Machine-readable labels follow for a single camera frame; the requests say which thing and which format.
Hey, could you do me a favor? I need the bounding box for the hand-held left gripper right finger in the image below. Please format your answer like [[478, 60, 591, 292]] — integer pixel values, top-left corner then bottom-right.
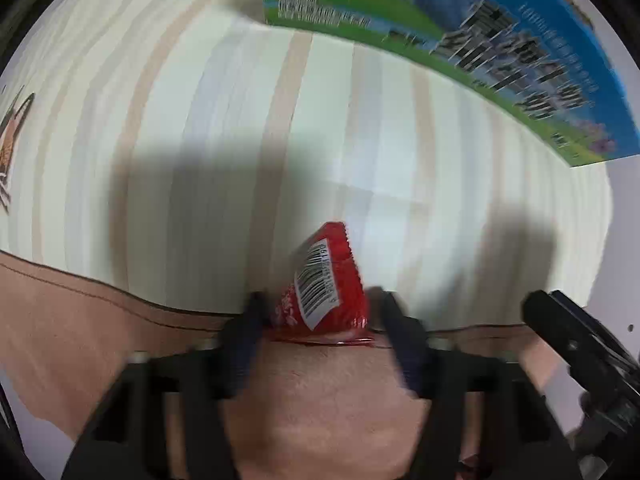
[[367, 287, 583, 480]]

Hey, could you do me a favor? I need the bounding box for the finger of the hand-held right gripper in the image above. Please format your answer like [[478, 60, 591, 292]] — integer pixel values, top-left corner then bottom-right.
[[522, 290, 618, 391]]

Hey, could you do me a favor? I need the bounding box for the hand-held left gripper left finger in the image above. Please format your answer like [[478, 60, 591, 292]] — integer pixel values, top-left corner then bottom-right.
[[60, 290, 271, 480]]

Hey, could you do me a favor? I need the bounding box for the red triangular snack packet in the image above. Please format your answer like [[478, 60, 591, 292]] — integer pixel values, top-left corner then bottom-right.
[[269, 221, 375, 345]]

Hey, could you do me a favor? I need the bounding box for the pink mat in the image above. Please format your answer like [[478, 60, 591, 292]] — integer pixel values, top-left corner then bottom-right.
[[0, 250, 566, 480]]

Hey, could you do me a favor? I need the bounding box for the striped pale bedsheet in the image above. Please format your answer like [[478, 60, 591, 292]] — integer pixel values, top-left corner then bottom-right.
[[0, 0, 613, 331]]

